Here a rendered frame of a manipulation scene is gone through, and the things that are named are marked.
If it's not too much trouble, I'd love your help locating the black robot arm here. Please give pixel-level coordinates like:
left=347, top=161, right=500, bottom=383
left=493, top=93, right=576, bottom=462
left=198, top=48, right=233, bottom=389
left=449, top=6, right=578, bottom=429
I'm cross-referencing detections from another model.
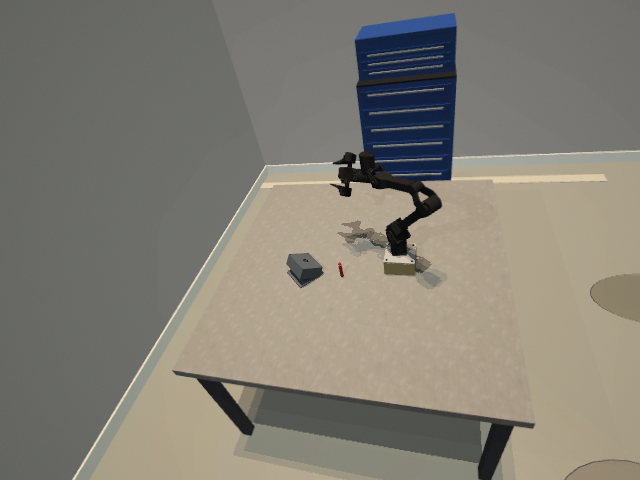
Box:
left=338, top=151, right=443, bottom=256

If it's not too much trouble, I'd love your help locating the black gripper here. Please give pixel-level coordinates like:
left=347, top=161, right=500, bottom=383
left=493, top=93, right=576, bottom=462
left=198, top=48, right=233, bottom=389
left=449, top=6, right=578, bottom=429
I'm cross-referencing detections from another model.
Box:
left=330, top=152, right=362, bottom=197

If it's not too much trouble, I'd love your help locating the grey sloped panel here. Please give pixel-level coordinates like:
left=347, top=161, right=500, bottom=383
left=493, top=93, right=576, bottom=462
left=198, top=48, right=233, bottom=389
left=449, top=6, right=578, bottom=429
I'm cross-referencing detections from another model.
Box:
left=286, top=253, right=323, bottom=288

